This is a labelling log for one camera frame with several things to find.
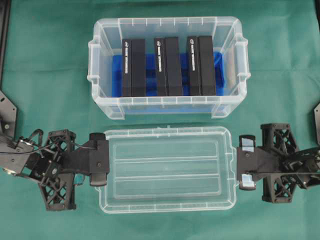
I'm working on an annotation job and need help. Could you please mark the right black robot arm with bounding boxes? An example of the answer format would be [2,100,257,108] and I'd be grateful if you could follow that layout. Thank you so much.
[236,123,320,204]

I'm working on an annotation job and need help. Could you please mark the blue foam insert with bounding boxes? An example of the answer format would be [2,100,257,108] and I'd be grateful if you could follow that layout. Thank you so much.
[111,51,226,97]

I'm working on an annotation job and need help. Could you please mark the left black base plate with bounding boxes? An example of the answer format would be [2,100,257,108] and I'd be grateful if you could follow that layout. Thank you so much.
[0,91,17,139]

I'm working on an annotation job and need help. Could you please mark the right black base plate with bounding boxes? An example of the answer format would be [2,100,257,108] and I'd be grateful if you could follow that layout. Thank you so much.
[313,103,320,145]

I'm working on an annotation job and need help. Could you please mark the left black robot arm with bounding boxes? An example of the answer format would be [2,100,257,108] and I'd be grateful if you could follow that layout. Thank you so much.
[0,129,110,211]

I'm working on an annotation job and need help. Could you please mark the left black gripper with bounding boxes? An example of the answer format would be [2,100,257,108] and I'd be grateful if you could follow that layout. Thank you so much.
[23,129,110,211]

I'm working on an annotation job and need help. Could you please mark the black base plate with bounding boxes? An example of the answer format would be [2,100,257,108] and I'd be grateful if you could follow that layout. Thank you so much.
[313,103,320,145]
[0,91,17,139]

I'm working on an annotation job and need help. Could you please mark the clear plastic storage box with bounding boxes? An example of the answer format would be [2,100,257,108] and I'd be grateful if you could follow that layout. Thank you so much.
[87,16,251,120]

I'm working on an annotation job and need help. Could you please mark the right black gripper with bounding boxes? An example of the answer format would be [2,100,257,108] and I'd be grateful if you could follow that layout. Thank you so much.
[236,123,320,204]

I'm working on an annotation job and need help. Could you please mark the left black slim box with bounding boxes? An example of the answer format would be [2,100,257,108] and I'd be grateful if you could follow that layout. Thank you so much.
[121,38,146,97]

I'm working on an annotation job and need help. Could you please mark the middle black slim box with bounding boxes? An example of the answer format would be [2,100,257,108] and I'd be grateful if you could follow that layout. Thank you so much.
[154,37,183,97]

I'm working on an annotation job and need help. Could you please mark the right black slim box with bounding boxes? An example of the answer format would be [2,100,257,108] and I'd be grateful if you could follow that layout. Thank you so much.
[187,35,217,96]

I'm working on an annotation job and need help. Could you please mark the clear plastic box lid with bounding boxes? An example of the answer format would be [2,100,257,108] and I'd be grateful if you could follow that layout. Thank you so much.
[97,126,238,214]

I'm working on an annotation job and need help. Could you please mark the black frame rail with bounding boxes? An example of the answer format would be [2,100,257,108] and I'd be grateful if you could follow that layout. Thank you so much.
[0,0,12,81]

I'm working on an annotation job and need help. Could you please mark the black slim box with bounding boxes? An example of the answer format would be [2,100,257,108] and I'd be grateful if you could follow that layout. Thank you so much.
[121,38,146,97]
[154,37,183,97]
[187,35,217,96]

